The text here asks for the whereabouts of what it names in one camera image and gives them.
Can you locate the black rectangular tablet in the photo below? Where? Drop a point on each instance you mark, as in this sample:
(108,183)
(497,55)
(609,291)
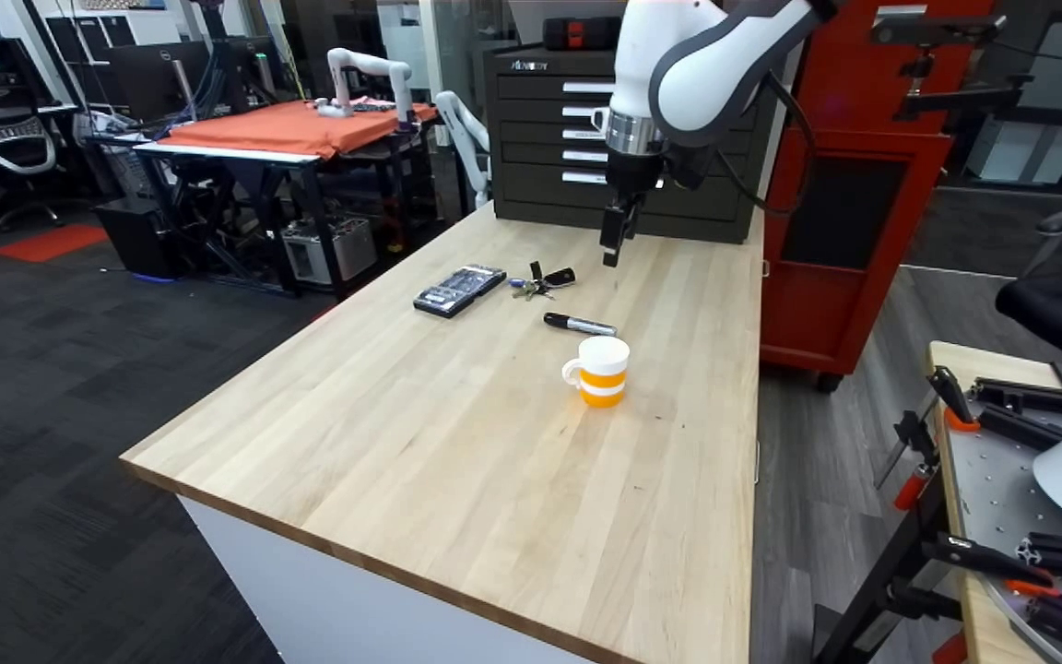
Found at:
(457,294)

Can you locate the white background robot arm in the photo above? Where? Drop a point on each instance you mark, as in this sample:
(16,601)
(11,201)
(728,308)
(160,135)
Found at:
(368,62)

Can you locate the grey black permanent marker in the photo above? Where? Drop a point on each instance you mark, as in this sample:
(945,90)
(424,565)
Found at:
(579,326)

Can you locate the orange table cloth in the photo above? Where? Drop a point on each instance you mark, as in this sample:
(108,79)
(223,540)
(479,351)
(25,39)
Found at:
(287,131)

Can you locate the red floor mat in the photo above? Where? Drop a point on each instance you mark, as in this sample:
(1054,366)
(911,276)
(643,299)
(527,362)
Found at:
(53,243)

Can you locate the black office chair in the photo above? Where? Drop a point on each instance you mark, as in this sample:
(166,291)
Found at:
(1047,308)

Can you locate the black frame lab table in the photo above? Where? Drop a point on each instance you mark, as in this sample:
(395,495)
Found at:
(236,210)

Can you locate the white curved frame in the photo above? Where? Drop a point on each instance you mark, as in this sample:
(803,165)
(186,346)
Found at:
(464,131)

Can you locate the black bin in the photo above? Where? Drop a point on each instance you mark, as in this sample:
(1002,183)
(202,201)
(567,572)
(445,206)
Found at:
(139,235)

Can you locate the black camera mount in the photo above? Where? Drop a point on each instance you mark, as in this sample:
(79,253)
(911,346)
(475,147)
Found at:
(911,28)

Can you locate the black red box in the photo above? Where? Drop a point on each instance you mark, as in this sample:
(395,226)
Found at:
(579,34)

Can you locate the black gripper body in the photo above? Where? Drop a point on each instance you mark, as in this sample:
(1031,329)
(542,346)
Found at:
(632,188)

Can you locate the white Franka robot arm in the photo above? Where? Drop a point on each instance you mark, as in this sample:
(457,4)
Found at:
(702,62)

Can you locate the red tool cabinet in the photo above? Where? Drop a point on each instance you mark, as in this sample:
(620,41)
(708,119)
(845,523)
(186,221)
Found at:
(849,297)

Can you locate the side workbench with wooden edge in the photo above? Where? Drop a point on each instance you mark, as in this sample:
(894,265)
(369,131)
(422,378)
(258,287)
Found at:
(986,484)

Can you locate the black table leg frame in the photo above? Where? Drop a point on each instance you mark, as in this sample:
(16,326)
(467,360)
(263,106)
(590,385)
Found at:
(877,591)

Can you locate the white orange striped mug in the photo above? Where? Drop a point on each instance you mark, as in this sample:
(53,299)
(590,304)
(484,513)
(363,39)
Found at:
(607,371)

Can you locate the black drawer tool chest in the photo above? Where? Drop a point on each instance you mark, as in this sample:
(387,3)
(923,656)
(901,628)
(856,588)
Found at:
(542,135)

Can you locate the grey computer case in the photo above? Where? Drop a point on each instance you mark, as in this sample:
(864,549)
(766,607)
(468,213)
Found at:
(310,258)

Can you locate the grey mesh office chair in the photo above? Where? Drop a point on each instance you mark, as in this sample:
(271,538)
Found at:
(16,143)

